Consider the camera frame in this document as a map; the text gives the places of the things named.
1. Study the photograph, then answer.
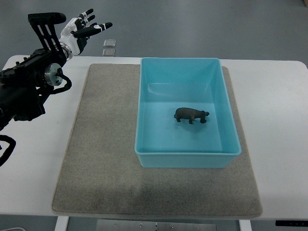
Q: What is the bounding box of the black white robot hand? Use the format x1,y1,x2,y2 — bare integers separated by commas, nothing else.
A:
59,9,113,60

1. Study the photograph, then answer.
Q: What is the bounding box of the brown toy hippo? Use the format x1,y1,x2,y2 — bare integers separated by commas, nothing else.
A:
174,107,210,124

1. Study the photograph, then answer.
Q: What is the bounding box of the blue plastic box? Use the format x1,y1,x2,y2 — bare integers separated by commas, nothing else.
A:
135,58,242,168

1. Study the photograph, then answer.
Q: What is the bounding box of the upper metal floor plate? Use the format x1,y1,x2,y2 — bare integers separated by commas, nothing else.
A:
103,39,116,48

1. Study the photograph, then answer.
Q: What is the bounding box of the metal floor plate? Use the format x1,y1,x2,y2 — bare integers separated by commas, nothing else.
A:
103,49,116,57
103,39,116,48

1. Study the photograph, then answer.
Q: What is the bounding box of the lower metal floor plate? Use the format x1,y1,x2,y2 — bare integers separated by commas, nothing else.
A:
103,49,116,57

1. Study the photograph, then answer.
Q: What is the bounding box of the grey felt mat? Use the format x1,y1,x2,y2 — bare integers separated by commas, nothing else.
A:
51,64,262,219

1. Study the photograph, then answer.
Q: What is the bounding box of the white left table leg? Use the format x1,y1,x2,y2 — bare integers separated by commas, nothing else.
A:
54,216,69,231

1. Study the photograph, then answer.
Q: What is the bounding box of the white table leg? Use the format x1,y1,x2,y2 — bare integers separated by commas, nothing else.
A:
54,216,69,231
239,219,252,231

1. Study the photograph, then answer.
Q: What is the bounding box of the grey metal table crossbar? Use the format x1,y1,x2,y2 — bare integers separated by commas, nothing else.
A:
96,219,217,231

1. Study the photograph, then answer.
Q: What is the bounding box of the white right table leg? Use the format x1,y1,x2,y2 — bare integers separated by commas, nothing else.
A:
239,219,252,231

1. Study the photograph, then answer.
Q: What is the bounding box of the black desk control panel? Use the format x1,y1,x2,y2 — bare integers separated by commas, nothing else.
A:
275,220,308,227

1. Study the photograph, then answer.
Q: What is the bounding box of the black looped cable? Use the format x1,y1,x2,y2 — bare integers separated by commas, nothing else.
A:
0,134,17,167

